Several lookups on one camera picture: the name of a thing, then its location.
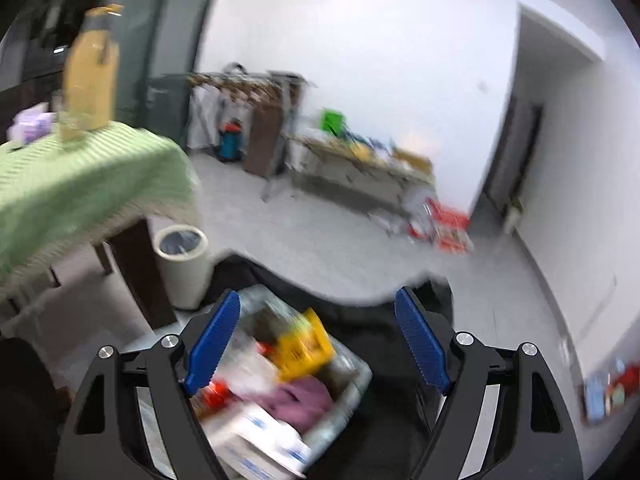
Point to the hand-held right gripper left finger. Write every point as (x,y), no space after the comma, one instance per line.
(212,345)

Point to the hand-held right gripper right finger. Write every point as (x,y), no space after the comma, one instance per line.
(420,340)

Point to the black trash bag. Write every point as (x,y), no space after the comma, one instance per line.
(365,330)

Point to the yellow snack packet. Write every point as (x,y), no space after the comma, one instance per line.
(300,347)

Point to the red white wrapper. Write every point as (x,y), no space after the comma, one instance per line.
(215,397)

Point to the white waste bin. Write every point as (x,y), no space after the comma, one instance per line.
(182,275)

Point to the clear bin of packets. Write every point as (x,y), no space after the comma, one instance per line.
(350,375)

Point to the dark wooden table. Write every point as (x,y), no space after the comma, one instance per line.
(145,280)

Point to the pink wrapper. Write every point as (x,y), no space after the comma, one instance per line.
(300,402)

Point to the white blue carton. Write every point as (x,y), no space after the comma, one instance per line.
(260,440)

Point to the red boxes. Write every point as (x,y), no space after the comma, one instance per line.
(445,227)

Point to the cluttered folding table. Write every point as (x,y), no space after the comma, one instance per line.
(350,170)

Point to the colourful small boxes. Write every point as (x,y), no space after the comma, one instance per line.
(612,390)

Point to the blue red vacuum cleaner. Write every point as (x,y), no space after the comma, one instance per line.
(231,142)

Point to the dark wooden door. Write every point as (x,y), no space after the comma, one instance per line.
(515,160)

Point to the brown cabinet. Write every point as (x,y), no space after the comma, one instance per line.
(264,140)

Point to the green bag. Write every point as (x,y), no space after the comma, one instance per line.
(332,121)

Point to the clothes rack with hangers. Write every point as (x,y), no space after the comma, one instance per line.
(240,85)

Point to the purple tissue pack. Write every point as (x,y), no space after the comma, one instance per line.
(30,125)

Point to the yellow juice bottle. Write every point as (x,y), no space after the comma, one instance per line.
(90,80)

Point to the black framed glass door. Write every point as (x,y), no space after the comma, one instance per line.
(160,20)

